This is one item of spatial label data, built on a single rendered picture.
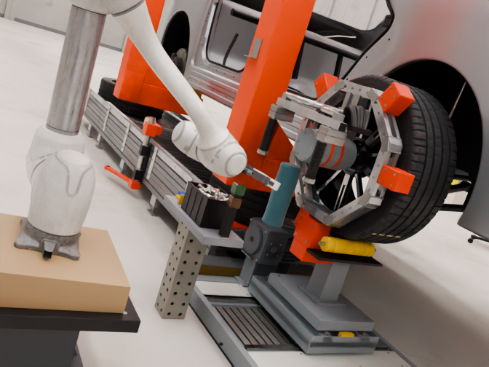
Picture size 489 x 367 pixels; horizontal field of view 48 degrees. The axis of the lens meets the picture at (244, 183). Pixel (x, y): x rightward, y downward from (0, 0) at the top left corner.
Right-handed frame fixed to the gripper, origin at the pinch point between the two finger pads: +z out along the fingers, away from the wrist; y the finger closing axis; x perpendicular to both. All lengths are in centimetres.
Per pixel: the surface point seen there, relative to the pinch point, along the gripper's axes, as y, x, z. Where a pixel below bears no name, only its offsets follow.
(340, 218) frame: -12.3, -1.4, 30.0
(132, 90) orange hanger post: 242, -2, 44
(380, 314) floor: 23, 35, 139
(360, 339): -20, 38, 69
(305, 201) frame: 10.8, 0.3, 32.4
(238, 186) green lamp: 3.3, 6.8, -7.3
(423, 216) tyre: -29, -17, 50
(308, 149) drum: 1.9, -17.4, 11.7
